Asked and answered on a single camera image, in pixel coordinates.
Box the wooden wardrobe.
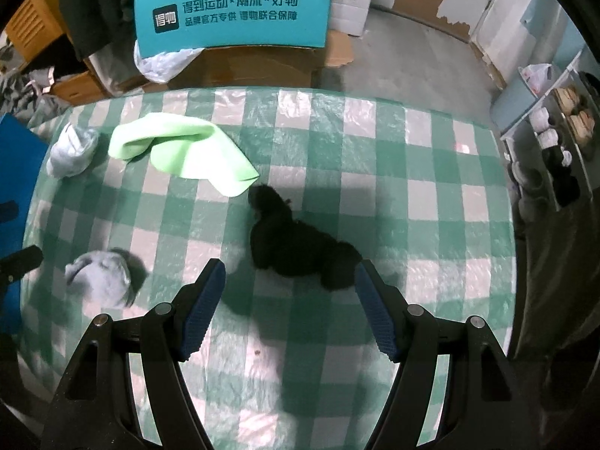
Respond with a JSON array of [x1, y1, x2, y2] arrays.
[[4, 0, 67, 63]]

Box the white plastic bag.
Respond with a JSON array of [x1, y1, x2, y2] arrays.
[[133, 40, 203, 82]]

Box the white sock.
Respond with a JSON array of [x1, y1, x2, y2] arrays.
[[47, 123, 101, 179]]

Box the grey shoe rack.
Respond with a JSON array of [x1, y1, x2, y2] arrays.
[[499, 63, 600, 213]]

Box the teal printed box lid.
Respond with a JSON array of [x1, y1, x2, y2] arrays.
[[133, 0, 334, 57]]

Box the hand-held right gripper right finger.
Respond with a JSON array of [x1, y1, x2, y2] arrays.
[[355, 258, 547, 450]]

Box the white bin liner bag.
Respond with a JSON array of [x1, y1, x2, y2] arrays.
[[518, 63, 554, 93]]

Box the black hanging coat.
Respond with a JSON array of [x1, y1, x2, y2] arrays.
[[56, 0, 137, 60]]

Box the grey clothes pile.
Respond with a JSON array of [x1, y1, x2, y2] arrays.
[[0, 42, 67, 123]]

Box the group of assorted shoes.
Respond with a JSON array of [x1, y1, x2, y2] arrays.
[[511, 72, 600, 207]]

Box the brown cardboard box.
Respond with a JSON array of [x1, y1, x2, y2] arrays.
[[117, 30, 355, 93]]

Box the green white checked tablecloth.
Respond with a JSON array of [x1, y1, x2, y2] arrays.
[[19, 85, 517, 450]]

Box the black sock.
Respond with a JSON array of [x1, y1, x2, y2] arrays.
[[247, 184, 365, 291]]

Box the light green cloth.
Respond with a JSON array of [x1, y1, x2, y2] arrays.
[[108, 112, 261, 198]]

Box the pale grey sock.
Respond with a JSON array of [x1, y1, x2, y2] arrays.
[[64, 249, 133, 308]]

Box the white door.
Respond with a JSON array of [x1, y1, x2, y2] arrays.
[[469, 0, 573, 91]]

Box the wooden drawer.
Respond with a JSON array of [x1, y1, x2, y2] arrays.
[[49, 56, 110, 105]]

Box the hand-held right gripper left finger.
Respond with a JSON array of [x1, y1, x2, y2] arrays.
[[41, 258, 227, 450]]

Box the blue-edged cardboard box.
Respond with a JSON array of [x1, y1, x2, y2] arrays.
[[0, 113, 50, 338]]

